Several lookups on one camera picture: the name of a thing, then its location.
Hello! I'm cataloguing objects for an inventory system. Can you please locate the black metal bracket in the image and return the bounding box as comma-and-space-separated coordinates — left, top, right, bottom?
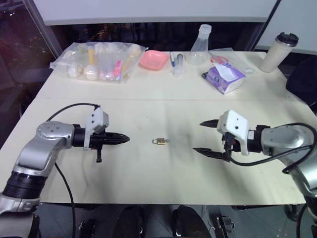
210, 214, 235, 238
78, 218, 97, 238

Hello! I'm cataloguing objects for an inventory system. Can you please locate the cream tumbler with black lid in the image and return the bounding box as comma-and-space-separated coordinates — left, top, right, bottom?
259, 31, 300, 73

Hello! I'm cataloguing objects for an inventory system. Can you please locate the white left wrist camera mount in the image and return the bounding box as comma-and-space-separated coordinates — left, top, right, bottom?
83, 107, 110, 151

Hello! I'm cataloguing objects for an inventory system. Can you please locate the purple tissue pack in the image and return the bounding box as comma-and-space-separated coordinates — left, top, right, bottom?
201, 61, 247, 96

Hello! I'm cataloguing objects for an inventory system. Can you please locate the yellow tube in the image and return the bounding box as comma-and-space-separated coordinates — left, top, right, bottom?
87, 46, 96, 66

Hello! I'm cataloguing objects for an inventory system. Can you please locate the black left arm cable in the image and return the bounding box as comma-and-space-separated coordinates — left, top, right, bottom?
45, 103, 101, 238

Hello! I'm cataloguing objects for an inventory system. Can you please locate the clear conical flask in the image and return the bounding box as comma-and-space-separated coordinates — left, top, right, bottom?
185, 24, 212, 66

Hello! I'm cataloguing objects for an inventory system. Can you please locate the small clear glass cup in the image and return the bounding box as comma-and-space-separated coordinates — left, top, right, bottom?
172, 54, 186, 77

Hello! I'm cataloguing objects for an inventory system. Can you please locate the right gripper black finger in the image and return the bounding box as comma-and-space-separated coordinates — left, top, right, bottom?
192, 147, 227, 161
199, 119, 220, 129

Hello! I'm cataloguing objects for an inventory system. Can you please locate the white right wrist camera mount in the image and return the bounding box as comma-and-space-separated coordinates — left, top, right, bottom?
216, 110, 251, 156

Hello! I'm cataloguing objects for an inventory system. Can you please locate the pink box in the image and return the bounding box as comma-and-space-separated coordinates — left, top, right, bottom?
112, 59, 123, 76

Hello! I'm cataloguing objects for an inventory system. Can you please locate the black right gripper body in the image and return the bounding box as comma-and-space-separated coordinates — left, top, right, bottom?
221, 132, 242, 162

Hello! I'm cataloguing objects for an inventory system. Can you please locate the pink plastic bowl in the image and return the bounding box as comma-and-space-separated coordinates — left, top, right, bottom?
138, 49, 169, 72

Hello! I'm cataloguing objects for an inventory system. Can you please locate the black chair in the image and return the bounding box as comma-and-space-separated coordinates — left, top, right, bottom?
285, 56, 317, 113

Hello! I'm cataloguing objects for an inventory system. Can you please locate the clear plastic bag of supplies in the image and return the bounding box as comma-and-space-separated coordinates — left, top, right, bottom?
49, 41, 149, 84

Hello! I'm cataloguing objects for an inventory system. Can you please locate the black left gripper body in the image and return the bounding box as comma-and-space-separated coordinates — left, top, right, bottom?
89, 132, 112, 163

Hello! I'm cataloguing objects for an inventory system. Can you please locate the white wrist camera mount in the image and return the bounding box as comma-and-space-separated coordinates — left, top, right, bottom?
216, 110, 251, 156
83, 107, 110, 151

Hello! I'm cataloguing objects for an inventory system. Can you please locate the dark rounded shape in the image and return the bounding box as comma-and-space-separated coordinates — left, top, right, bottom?
115, 205, 146, 238
171, 205, 211, 238

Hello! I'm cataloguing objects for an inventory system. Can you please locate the red petri dish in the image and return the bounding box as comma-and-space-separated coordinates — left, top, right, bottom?
210, 55, 229, 64

